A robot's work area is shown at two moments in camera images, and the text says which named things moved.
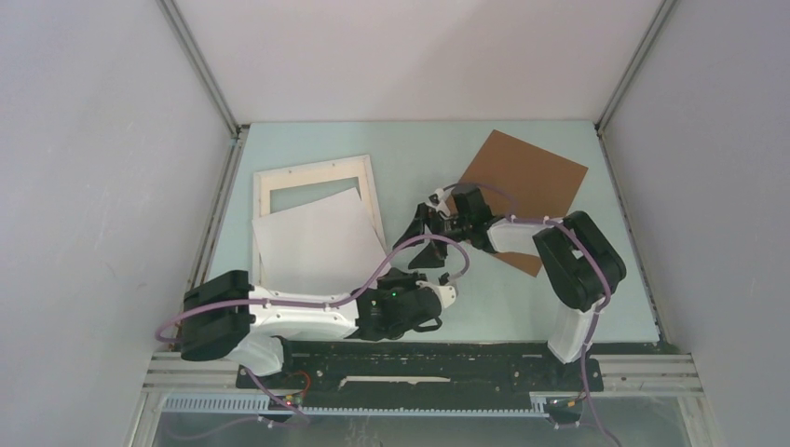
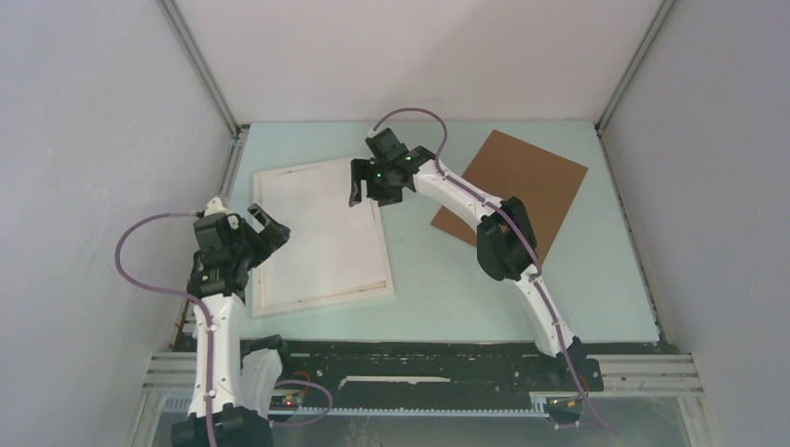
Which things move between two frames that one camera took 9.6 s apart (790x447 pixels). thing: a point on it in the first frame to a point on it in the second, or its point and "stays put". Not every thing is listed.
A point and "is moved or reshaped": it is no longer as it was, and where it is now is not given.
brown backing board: [528, 264] is moved or reshaped
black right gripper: [432, 256] to [362, 169]
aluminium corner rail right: [665, 7] stays put
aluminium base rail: [631, 375] stays put
